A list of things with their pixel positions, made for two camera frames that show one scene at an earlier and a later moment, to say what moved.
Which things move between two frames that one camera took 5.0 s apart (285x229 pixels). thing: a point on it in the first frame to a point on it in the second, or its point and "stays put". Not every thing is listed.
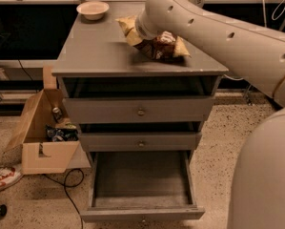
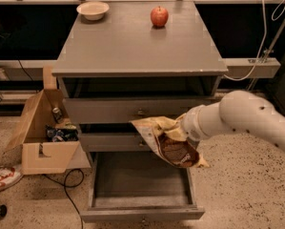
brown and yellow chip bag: (168, 46) to (171, 138)
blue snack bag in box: (61, 134) stays put
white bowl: (92, 10) stays put
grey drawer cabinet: (125, 101) stays put
